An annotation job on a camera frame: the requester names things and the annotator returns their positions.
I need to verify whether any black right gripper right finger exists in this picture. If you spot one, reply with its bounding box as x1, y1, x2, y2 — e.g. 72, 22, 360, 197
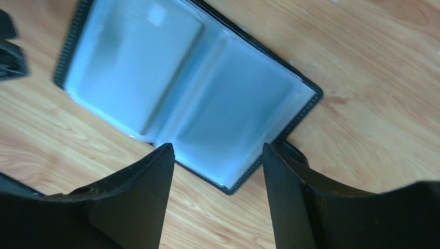
263, 143, 439, 248

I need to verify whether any black card holder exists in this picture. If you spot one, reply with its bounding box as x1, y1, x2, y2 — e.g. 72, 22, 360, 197
53, 1, 323, 195

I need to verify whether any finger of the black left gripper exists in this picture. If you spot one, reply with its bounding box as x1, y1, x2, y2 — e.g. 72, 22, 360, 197
1, 10, 28, 81

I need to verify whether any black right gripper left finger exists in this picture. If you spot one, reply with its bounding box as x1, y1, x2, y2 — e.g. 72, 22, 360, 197
1, 143, 175, 248

